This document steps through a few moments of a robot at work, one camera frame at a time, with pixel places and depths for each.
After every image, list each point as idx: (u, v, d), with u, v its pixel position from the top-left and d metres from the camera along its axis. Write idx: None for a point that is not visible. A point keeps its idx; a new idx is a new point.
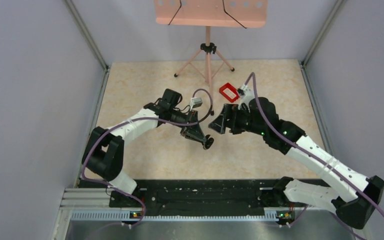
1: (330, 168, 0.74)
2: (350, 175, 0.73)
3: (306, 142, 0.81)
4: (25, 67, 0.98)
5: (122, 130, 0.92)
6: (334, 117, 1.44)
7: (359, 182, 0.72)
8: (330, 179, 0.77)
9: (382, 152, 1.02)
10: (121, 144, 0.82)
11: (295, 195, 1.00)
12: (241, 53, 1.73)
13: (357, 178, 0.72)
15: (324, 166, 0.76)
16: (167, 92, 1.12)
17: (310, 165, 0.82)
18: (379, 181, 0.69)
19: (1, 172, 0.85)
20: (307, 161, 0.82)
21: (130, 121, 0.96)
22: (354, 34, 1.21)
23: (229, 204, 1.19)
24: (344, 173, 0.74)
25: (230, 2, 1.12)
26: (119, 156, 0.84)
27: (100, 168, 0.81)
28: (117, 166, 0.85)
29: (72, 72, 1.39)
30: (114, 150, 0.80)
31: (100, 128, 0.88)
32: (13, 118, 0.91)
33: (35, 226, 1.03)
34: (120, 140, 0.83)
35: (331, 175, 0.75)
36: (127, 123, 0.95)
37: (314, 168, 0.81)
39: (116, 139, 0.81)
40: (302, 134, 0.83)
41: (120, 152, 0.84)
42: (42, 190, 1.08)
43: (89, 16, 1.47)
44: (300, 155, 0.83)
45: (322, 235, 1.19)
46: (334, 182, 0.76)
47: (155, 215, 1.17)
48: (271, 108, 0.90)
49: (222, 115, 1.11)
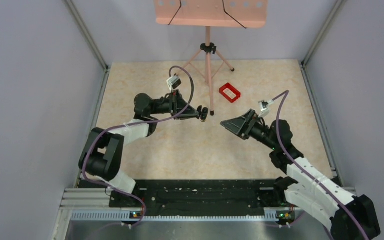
1: (317, 181, 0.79)
2: (336, 190, 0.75)
3: (303, 162, 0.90)
4: (25, 68, 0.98)
5: (120, 130, 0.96)
6: (334, 117, 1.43)
7: (344, 197, 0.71)
8: (318, 194, 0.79)
9: (381, 153, 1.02)
10: (122, 140, 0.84)
11: (294, 197, 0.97)
12: (241, 53, 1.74)
13: (344, 193, 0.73)
15: (312, 180, 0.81)
16: (137, 103, 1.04)
17: (303, 182, 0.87)
18: (366, 200, 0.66)
19: (1, 172, 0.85)
20: (300, 179, 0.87)
21: (126, 125, 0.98)
22: (354, 34, 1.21)
23: (229, 204, 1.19)
24: (331, 187, 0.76)
25: (230, 2, 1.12)
26: (119, 153, 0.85)
27: (99, 166, 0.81)
28: (117, 165, 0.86)
29: (72, 73, 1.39)
30: (115, 145, 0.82)
31: (99, 128, 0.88)
32: (13, 118, 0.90)
33: (35, 226, 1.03)
34: (121, 137, 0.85)
35: (317, 189, 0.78)
36: (124, 127, 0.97)
37: (307, 185, 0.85)
39: (117, 135, 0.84)
40: (300, 156, 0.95)
41: (120, 150, 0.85)
42: (42, 190, 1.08)
43: (89, 16, 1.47)
44: (295, 171, 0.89)
45: (322, 235, 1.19)
46: (322, 197, 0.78)
47: (155, 215, 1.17)
48: (290, 135, 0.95)
49: (243, 118, 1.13)
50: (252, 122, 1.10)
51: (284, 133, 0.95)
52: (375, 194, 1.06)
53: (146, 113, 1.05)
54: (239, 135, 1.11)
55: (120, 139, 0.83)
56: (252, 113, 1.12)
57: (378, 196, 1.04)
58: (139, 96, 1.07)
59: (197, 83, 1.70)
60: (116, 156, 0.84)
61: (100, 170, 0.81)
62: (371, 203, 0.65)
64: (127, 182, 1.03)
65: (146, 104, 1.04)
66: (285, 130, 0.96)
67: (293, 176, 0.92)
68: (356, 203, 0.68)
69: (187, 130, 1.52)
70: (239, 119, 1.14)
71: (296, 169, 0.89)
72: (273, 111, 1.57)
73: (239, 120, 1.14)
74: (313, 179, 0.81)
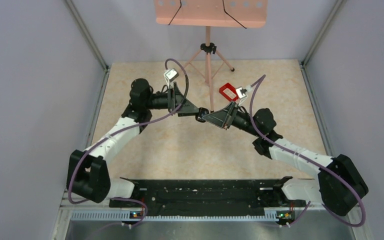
1: (297, 154, 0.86)
2: (316, 157, 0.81)
3: (283, 142, 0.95)
4: (25, 69, 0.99)
5: (101, 148, 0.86)
6: (334, 118, 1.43)
7: (324, 161, 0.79)
8: (303, 166, 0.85)
9: (380, 153, 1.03)
10: (103, 163, 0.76)
11: (292, 192, 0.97)
12: (241, 54, 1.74)
13: (323, 158, 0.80)
15: (292, 154, 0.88)
16: (135, 90, 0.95)
17: (287, 159, 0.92)
18: (342, 156, 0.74)
19: (1, 173, 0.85)
20: (283, 157, 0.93)
21: (108, 136, 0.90)
22: (353, 35, 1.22)
23: (229, 205, 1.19)
24: (311, 156, 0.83)
25: (230, 2, 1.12)
26: (105, 174, 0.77)
27: (85, 189, 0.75)
28: (106, 184, 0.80)
29: (71, 72, 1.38)
30: (97, 172, 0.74)
31: (77, 150, 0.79)
32: (11, 118, 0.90)
33: (36, 226, 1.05)
34: (101, 161, 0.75)
35: (299, 160, 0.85)
36: (106, 140, 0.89)
37: (292, 161, 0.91)
39: (97, 161, 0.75)
40: (278, 137, 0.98)
41: (106, 171, 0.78)
42: (43, 191, 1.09)
43: (89, 16, 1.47)
44: (278, 153, 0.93)
45: (322, 234, 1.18)
46: (306, 168, 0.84)
47: (156, 215, 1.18)
48: (274, 124, 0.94)
49: (225, 111, 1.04)
50: (234, 112, 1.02)
51: (269, 121, 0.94)
52: (374, 194, 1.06)
53: (141, 99, 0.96)
54: (224, 127, 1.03)
55: (101, 165, 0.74)
56: (234, 104, 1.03)
57: (378, 195, 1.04)
58: (134, 87, 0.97)
59: (197, 83, 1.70)
60: (104, 177, 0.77)
61: (88, 194, 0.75)
62: (349, 161, 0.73)
64: (125, 188, 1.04)
65: (143, 89, 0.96)
66: (269, 118, 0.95)
67: (278, 157, 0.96)
68: (337, 165, 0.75)
69: (188, 130, 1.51)
70: (220, 112, 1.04)
71: (277, 149, 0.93)
72: (273, 111, 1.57)
73: (220, 112, 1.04)
74: (293, 153, 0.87)
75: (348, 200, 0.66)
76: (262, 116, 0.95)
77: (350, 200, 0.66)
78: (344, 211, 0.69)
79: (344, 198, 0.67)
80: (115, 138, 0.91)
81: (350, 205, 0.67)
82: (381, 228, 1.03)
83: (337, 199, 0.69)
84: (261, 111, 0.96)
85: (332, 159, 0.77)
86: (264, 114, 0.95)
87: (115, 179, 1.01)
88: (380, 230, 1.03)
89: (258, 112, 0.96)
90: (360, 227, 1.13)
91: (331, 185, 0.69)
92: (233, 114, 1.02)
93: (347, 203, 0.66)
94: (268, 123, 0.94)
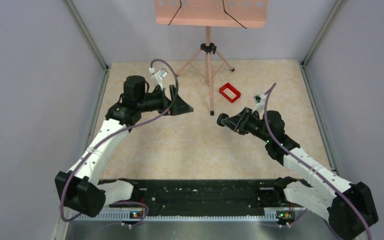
1: (313, 170, 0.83)
2: (333, 179, 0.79)
3: (298, 152, 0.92)
4: (25, 69, 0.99)
5: (86, 166, 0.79)
6: (334, 118, 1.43)
7: (340, 184, 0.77)
8: (316, 183, 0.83)
9: (380, 153, 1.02)
10: (90, 185, 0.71)
11: (294, 197, 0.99)
12: (242, 54, 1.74)
13: (340, 182, 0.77)
15: (309, 169, 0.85)
16: (130, 83, 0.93)
17: (300, 171, 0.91)
18: (362, 186, 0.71)
19: (1, 172, 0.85)
20: (297, 168, 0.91)
21: (92, 151, 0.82)
22: (353, 35, 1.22)
23: (229, 205, 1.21)
24: (327, 176, 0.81)
25: (230, 2, 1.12)
26: (95, 192, 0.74)
27: (79, 205, 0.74)
28: (100, 197, 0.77)
29: (71, 72, 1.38)
30: (85, 195, 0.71)
31: (61, 172, 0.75)
32: (11, 117, 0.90)
33: (35, 226, 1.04)
34: (87, 184, 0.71)
35: (314, 178, 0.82)
36: (90, 155, 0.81)
37: (305, 175, 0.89)
39: (82, 185, 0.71)
40: (295, 146, 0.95)
41: (95, 189, 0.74)
42: (42, 191, 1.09)
43: (89, 16, 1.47)
44: (293, 163, 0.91)
45: (322, 234, 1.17)
46: (319, 186, 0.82)
47: (155, 215, 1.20)
48: (282, 124, 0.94)
49: (238, 116, 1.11)
50: (247, 116, 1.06)
51: (276, 121, 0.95)
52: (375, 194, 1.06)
53: (134, 94, 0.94)
54: (236, 130, 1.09)
55: (87, 189, 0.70)
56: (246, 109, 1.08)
57: (379, 195, 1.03)
58: (129, 81, 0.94)
59: (197, 83, 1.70)
60: (96, 195, 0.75)
61: (84, 210, 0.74)
62: (368, 191, 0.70)
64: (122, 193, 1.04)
65: (138, 83, 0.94)
66: (278, 119, 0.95)
67: (291, 167, 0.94)
68: (353, 191, 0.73)
69: (188, 130, 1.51)
70: (235, 116, 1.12)
71: (292, 158, 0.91)
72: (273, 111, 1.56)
73: (235, 117, 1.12)
74: (310, 169, 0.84)
75: (356, 228, 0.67)
76: (271, 117, 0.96)
77: (358, 228, 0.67)
78: (349, 236, 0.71)
79: (353, 226, 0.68)
80: (100, 150, 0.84)
81: (357, 233, 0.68)
82: (381, 229, 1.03)
83: (346, 224, 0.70)
84: (269, 113, 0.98)
85: (350, 186, 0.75)
86: (272, 116, 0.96)
87: (109, 186, 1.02)
88: (381, 231, 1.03)
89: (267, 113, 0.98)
90: None
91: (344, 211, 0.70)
92: (245, 118, 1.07)
93: (355, 231, 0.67)
94: (275, 123, 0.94)
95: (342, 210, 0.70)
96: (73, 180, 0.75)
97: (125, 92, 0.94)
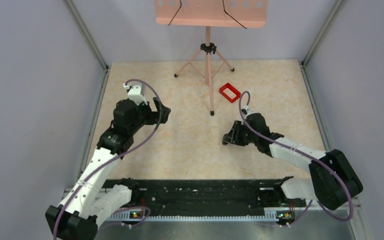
1: (293, 149, 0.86)
2: (310, 151, 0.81)
3: (282, 139, 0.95)
4: (25, 69, 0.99)
5: (76, 200, 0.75)
6: (334, 118, 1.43)
7: (318, 154, 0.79)
8: (298, 160, 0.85)
9: (379, 153, 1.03)
10: (81, 220, 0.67)
11: (290, 191, 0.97)
12: (242, 54, 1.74)
13: (317, 152, 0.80)
15: (289, 149, 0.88)
16: (120, 111, 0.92)
17: (286, 156, 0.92)
18: (335, 151, 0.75)
19: (2, 173, 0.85)
20: (282, 153, 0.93)
21: (83, 183, 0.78)
22: (353, 35, 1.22)
23: (229, 205, 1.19)
24: (306, 150, 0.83)
25: (230, 2, 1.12)
26: (88, 225, 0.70)
27: (70, 237, 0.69)
28: (93, 229, 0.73)
29: (71, 72, 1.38)
30: (75, 229, 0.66)
31: (51, 207, 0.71)
32: (11, 118, 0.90)
33: (36, 225, 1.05)
34: (78, 219, 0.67)
35: (294, 155, 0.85)
36: (80, 188, 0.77)
37: (289, 158, 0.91)
39: (73, 221, 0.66)
40: (280, 136, 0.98)
41: (88, 223, 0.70)
42: (43, 190, 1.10)
43: (89, 16, 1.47)
44: (277, 149, 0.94)
45: (322, 234, 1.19)
46: (302, 163, 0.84)
47: (156, 215, 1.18)
48: (262, 119, 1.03)
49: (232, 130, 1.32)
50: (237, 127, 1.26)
51: (256, 118, 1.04)
52: (374, 194, 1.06)
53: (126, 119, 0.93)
54: (232, 141, 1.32)
55: (78, 224, 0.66)
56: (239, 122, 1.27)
57: (378, 196, 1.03)
58: (119, 109, 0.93)
59: (197, 83, 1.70)
60: (88, 228, 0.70)
61: None
62: (342, 156, 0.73)
64: (121, 198, 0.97)
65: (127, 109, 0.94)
66: (257, 116, 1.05)
67: (278, 155, 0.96)
68: (331, 160, 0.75)
69: (188, 130, 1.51)
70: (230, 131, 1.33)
71: (276, 145, 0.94)
72: (273, 111, 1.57)
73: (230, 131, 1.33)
74: (289, 149, 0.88)
75: (339, 194, 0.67)
76: (251, 116, 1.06)
77: (342, 196, 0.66)
78: (334, 207, 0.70)
79: (335, 191, 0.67)
80: (90, 183, 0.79)
81: (341, 201, 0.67)
82: (380, 230, 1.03)
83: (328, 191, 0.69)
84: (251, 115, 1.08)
85: (326, 153, 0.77)
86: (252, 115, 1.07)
87: (105, 203, 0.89)
88: (380, 231, 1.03)
89: (250, 114, 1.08)
90: (360, 228, 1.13)
91: (321, 176, 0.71)
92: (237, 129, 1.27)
93: (338, 197, 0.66)
94: (256, 119, 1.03)
95: (319, 175, 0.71)
96: (62, 215, 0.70)
97: (115, 120, 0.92)
